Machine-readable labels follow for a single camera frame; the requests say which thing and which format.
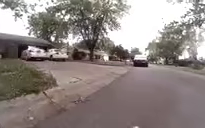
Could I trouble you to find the concrete driveway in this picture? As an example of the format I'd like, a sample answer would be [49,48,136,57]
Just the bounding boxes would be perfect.
[24,59,129,89]

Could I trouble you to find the white car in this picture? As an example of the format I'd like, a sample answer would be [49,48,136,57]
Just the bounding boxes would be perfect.
[46,48,69,62]

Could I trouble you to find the grey asphalt road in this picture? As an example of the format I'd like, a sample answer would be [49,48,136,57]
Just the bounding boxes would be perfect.
[33,64,205,128]

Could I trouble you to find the silver car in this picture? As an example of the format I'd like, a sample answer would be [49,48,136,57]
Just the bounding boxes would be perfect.
[20,45,48,62]

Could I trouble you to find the group of trees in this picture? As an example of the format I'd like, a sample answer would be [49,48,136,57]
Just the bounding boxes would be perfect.
[145,21,199,66]

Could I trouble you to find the overhanging tree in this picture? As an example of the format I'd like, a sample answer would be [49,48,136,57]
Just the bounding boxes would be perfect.
[169,0,205,33]

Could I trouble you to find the tall leafy tree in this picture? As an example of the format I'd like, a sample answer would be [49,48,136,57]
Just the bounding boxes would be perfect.
[51,0,131,63]

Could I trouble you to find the tree behind house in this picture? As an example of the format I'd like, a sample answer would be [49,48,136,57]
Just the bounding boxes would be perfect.
[26,9,71,46]

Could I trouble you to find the low bushes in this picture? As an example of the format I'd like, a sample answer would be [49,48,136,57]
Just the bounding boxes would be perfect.
[174,58,205,70]

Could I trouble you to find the dark bushes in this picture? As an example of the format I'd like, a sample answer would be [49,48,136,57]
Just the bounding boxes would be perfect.
[108,44,131,61]

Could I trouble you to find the pale low house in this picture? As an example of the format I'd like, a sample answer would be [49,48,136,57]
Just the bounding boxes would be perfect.
[68,48,110,62]

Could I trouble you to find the grass verge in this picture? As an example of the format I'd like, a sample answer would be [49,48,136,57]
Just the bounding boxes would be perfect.
[163,64,205,78]

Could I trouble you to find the dark low house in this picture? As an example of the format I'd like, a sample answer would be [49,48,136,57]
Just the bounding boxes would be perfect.
[0,31,56,60]

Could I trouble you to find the white building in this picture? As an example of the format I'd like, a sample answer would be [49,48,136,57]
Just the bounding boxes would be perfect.
[178,46,191,61]

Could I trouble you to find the dark car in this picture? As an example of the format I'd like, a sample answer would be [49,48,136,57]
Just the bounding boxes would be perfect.
[133,54,150,68]

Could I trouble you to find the grass lawn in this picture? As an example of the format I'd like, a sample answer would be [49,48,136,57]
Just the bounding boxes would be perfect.
[0,59,59,105]

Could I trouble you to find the pale concrete kerb strip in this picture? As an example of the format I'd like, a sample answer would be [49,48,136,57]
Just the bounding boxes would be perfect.
[0,68,131,128]

